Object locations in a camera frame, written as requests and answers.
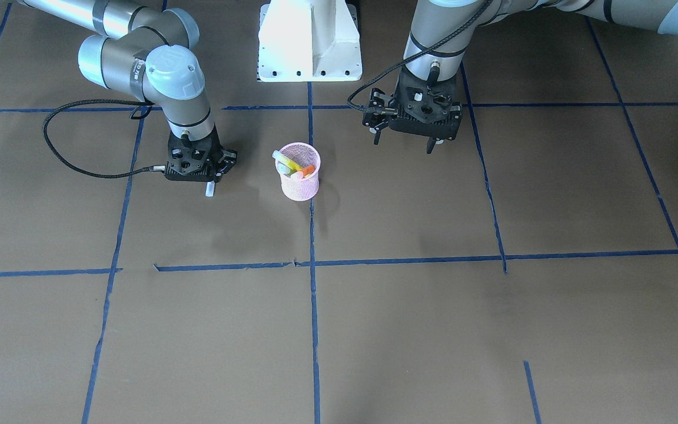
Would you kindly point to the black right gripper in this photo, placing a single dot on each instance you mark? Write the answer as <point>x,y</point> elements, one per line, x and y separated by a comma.
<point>228,159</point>

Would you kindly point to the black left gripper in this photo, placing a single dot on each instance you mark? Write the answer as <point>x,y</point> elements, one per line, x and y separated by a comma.
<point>376,115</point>

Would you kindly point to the yellow highlighter pen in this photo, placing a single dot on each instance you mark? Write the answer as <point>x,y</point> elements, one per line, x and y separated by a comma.
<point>280,157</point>

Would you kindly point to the green highlighter pen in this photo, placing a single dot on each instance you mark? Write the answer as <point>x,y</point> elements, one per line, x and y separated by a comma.
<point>284,169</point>

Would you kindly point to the orange highlighter pen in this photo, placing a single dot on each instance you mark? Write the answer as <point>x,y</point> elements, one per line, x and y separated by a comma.
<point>303,173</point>

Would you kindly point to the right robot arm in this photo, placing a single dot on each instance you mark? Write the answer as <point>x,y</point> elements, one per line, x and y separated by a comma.
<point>147,54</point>

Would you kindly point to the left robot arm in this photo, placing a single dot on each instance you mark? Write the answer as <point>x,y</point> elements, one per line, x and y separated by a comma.
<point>442,31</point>

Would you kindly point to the pink plastic pen holder cup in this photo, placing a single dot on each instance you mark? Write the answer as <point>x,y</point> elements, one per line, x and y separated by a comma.
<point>305,155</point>

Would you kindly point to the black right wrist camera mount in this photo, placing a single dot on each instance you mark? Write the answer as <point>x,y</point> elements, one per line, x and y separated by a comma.
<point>189,160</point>

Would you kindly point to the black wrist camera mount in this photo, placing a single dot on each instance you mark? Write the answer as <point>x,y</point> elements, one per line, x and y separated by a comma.
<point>379,111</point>
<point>189,160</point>

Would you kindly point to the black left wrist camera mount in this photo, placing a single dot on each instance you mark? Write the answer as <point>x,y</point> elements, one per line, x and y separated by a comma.
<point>379,111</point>

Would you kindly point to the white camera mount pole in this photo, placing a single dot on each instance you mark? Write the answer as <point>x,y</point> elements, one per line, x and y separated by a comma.
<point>309,41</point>

